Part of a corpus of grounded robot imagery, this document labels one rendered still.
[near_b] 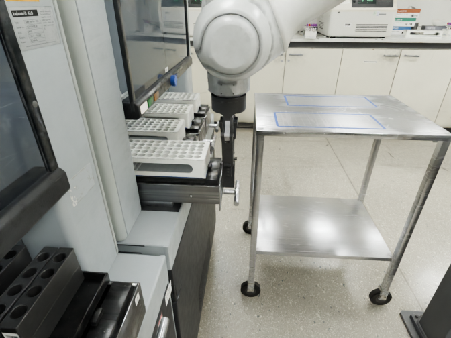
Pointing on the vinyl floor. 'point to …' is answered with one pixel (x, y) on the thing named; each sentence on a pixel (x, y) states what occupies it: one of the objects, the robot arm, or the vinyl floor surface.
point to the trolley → (373, 243)
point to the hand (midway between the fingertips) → (228, 174)
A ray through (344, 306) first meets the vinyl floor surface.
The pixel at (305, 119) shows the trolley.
